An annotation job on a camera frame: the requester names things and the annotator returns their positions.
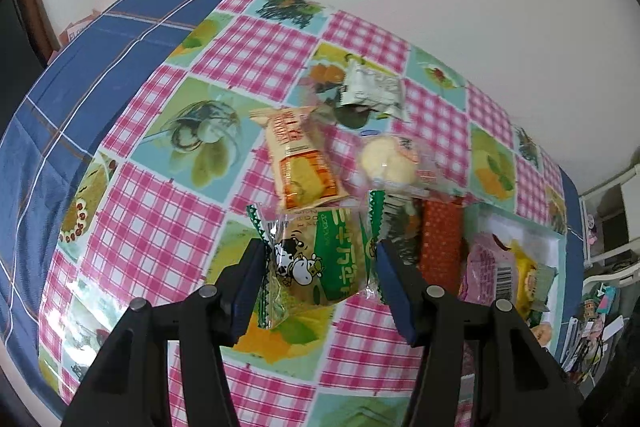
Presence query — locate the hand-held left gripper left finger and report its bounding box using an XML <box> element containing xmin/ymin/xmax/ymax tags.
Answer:
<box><xmin>60</xmin><ymin>238</ymin><xmax>271</xmax><ymax>427</ymax></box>

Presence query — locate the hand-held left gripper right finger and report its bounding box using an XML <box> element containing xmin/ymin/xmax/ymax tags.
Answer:
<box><xmin>375</xmin><ymin>241</ymin><xmax>586</xmax><ymax>427</ymax></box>

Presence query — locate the green cow print snack packet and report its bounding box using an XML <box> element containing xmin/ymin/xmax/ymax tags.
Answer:
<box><xmin>246</xmin><ymin>202</ymin><xmax>388</xmax><ymax>330</ymax></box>

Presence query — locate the teal-edged white cardboard box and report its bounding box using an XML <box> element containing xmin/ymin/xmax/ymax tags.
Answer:
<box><xmin>465</xmin><ymin>207</ymin><xmax>568</xmax><ymax>348</ymax></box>

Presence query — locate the red dotted snack packet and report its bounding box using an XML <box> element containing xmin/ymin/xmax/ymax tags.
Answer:
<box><xmin>417</xmin><ymin>199</ymin><xmax>466</xmax><ymax>295</ymax></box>

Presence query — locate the pink snack packet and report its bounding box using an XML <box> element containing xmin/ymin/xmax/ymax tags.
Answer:
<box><xmin>457</xmin><ymin>232</ymin><xmax>521</xmax><ymax>308</ymax></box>

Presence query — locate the pink checkered plastic tablecloth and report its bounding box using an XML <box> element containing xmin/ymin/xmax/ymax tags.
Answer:
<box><xmin>37</xmin><ymin>0</ymin><xmax>568</xmax><ymax>427</ymax></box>

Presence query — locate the yellow snack packet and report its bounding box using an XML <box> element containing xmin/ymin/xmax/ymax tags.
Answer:
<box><xmin>507</xmin><ymin>242</ymin><xmax>556</xmax><ymax>318</ymax></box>

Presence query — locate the bun in clear wrapper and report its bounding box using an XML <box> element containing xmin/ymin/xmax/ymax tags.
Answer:
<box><xmin>357</xmin><ymin>133</ymin><xmax>441</xmax><ymax>198</ymax></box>

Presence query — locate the orange biscuit packet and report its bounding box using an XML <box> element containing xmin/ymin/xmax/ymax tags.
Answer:
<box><xmin>249</xmin><ymin>104</ymin><xmax>351</xmax><ymax>212</ymax></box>

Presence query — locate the silver snack packet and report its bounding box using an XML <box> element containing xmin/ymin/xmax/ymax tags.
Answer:
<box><xmin>335</xmin><ymin>59</ymin><xmax>407</xmax><ymax>122</ymax></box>

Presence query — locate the white chair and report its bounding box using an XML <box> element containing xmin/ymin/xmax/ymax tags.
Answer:
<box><xmin>582</xmin><ymin>257</ymin><xmax>640</xmax><ymax>303</ymax></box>

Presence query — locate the white shelf unit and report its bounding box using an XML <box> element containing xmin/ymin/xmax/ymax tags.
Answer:
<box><xmin>580</xmin><ymin>167</ymin><xmax>640</xmax><ymax>268</ymax></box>

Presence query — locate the blue plaid blanket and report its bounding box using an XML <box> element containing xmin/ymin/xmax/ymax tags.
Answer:
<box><xmin>0</xmin><ymin>0</ymin><xmax>586</xmax><ymax>427</ymax></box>

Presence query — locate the brown wooden frame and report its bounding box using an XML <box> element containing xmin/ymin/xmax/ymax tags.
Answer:
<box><xmin>15</xmin><ymin>0</ymin><xmax>66</xmax><ymax>62</ymax></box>

